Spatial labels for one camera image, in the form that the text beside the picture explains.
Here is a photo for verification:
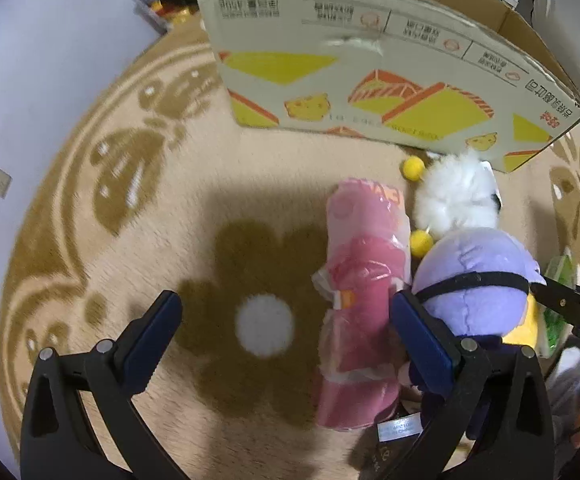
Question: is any purple plush doll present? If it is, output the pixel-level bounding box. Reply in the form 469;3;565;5
395;227;546;441

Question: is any yellow plush toy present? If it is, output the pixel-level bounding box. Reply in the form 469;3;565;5
502;294;541;348

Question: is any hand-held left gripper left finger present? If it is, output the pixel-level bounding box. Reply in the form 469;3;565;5
20;290;185;480

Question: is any green and white packet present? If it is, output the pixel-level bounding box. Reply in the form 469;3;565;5
540;255;580;358

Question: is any clear plastic bag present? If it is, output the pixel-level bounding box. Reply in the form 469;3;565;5
130;0;175;36

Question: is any pink doll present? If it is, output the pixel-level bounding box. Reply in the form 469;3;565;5
312;176;413;431

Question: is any printed cardboard box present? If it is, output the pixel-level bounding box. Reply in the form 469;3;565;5
196;0;580;175

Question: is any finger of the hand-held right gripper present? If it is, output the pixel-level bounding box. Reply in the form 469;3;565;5
530;280;580;326

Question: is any beige floral rug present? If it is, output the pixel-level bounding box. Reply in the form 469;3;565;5
0;20;580;480

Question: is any yellow and red toy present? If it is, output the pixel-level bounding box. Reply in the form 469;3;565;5
152;0;198;26

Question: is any black printed pouch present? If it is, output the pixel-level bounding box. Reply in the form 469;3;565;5
350;410;441;480

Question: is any white fluffy plush toy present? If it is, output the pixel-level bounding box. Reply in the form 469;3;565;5
402;152;502;256

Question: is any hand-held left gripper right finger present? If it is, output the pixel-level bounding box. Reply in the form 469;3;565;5
392;290;556;480

